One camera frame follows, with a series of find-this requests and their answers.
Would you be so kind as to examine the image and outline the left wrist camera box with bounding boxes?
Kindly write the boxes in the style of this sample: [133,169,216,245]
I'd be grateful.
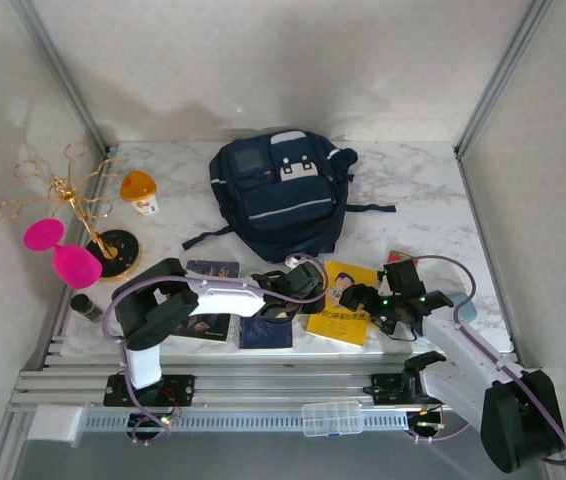
[290,263,325,302]

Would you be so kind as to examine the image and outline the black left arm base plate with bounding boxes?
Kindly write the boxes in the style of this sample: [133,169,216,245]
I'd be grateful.
[102,373,197,407]

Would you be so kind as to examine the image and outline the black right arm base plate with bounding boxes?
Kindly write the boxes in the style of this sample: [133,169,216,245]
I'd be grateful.
[370,372,463,406]

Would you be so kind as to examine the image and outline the clear plastic organizer box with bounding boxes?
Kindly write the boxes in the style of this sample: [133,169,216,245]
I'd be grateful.
[301,399,364,437]

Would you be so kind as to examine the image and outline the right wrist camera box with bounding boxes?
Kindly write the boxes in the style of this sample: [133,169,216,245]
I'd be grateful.
[382,258,427,299]

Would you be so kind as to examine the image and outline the gold wire cup stand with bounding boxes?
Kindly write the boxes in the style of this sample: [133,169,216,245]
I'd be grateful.
[0,142,143,284]

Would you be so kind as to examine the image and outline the grey slotted cable duct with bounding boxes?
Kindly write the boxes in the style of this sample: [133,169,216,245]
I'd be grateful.
[80,410,409,432]

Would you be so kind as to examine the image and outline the aluminium corner post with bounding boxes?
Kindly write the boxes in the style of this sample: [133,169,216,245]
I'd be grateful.
[10,0,117,156]
[453,0,554,157]

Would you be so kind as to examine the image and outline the orange lid yogurt cup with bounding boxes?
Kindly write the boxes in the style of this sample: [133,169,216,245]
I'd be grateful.
[120,170,160,217]

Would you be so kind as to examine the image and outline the dark book with old man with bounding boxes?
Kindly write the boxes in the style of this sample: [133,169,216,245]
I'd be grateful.
[170,258,242,346]

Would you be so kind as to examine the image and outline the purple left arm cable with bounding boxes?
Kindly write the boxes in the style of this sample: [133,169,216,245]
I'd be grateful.
[102,253,332,446]

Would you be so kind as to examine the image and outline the yellow cartoon cover book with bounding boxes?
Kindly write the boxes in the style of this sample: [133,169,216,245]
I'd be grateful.
[305,258,382,347]

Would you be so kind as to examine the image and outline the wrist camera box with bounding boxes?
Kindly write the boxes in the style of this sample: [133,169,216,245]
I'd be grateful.
[290,263,325,302]
[382,258,427,299]

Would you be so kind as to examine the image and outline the pink goblet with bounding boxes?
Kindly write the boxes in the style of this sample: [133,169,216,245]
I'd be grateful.
[23,218,104,290]

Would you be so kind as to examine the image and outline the navy blue backpack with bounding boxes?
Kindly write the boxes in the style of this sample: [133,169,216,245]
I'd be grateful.
[181,128,397,264]

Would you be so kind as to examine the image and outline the white foam block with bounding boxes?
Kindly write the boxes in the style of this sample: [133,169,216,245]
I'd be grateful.
[26,405,84,444]

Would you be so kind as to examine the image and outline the blue thread-bound book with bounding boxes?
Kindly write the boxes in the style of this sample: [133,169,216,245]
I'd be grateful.
[239,317,295,351]

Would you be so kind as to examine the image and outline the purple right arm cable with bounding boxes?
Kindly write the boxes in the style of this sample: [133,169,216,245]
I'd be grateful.
[402,254,566,466]

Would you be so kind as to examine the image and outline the blue grey pouch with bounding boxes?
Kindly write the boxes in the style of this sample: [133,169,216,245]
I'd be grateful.
[450,292,482,326]

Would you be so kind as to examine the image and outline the aluminium rail frame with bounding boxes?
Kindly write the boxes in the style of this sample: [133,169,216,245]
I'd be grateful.
[6,349,555,414]

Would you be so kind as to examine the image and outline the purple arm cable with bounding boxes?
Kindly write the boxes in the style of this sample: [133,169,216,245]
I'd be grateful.
[102,253,332,446]
[402,254,566,466]

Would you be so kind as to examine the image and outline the small circuit board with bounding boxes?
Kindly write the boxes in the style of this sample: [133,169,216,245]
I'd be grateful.
[129,412,177,431]
[409,408,448,431]

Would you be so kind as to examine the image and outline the small black jar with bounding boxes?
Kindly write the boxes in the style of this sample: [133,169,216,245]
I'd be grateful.
[70,293,104,324]

